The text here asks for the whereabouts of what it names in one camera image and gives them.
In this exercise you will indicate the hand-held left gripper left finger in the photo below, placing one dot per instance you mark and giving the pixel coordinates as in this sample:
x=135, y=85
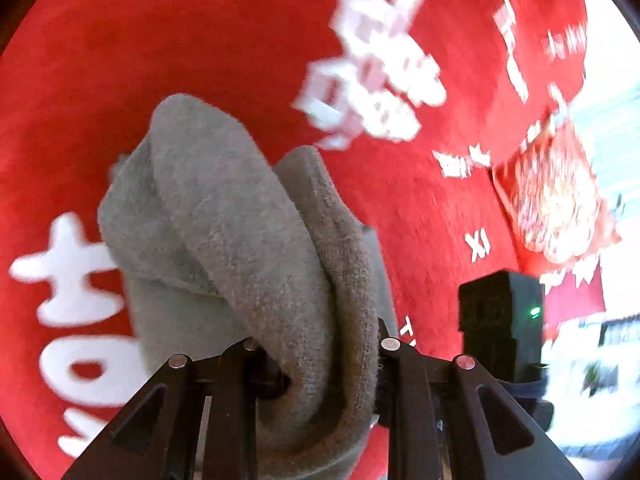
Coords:
x=245, y=362

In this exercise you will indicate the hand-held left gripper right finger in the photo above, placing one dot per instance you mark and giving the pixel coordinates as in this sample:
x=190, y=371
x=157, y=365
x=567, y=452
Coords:
x=400, y=367

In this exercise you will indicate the red printed blanket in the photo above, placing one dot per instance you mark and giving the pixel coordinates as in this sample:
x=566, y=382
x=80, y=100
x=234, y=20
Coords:
x=200, y=35

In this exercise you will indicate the red white patterned cloth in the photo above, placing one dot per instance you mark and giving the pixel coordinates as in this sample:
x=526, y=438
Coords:
x=555, y=200

